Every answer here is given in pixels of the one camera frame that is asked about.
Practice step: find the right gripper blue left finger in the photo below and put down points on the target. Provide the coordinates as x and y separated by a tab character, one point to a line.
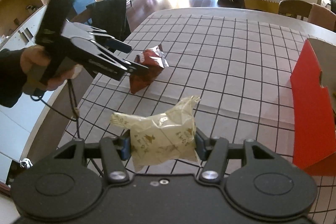
124	146

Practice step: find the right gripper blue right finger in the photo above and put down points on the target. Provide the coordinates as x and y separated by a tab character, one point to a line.
203	145

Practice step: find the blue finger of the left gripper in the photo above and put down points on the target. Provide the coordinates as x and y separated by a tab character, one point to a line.
114	45
136	68

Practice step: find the dark red snack packet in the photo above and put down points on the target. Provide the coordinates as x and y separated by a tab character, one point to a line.
155	62

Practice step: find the cream pastry packet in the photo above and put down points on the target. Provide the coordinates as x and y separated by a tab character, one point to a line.
162	137

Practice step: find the person left hand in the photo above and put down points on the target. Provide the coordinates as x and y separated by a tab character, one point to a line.
36	57

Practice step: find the wooden chair with black jacket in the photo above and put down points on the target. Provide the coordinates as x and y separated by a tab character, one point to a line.
109	15

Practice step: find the white grid tablecloth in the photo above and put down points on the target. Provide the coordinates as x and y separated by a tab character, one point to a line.
240	69

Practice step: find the white sideboard cabinet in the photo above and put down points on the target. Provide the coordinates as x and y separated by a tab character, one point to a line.
19	113

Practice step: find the red cardboard box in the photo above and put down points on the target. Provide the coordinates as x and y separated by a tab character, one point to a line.
313	88

